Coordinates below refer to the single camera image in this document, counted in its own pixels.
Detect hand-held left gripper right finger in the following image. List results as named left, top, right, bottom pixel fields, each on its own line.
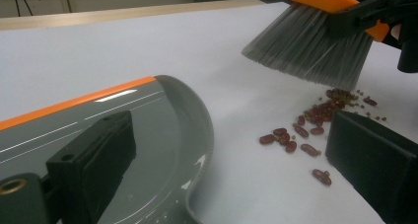
left=324, top=110, right=418, bottom=224

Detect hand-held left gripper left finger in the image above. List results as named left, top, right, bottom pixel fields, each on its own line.
left=45, top=110, right=138, bottom=224

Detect orange brush with grey bristles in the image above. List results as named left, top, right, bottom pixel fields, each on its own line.
left=241, top=0, right=391, bottom=92

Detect grey dustpan with orange edge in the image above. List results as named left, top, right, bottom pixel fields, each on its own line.
left=0, top=74, right=215, bottom=224

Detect red kidney beans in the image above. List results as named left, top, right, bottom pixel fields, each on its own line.
left=258, top=87, right=379, bottom=187

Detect white table mat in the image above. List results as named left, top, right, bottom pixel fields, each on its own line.
left=0, top=1, right=418, bottom=224

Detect wooden table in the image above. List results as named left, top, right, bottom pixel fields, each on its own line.
left=0, top=0, right=265, bottom=32

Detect black hanging cable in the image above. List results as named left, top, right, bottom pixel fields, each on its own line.
left=10, top=0, right=35, bottom=17

